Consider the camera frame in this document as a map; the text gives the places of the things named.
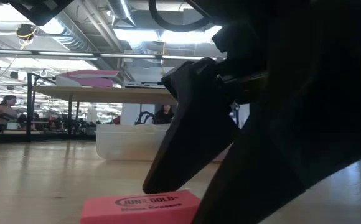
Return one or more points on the pink rubber eraser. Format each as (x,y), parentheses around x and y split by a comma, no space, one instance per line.
(137,211)

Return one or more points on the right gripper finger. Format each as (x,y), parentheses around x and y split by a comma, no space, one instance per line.
(292,140)
(193,130)

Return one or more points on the clear pencil box teal lid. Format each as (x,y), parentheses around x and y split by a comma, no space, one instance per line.
(127,143)

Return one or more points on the long ceiling light fixture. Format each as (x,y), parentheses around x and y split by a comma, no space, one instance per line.
(127,55)

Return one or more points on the wooden raised shelf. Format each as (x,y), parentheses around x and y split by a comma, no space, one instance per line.
(105,95)

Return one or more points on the person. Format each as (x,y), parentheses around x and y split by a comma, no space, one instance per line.
(163,116)
(5,112)

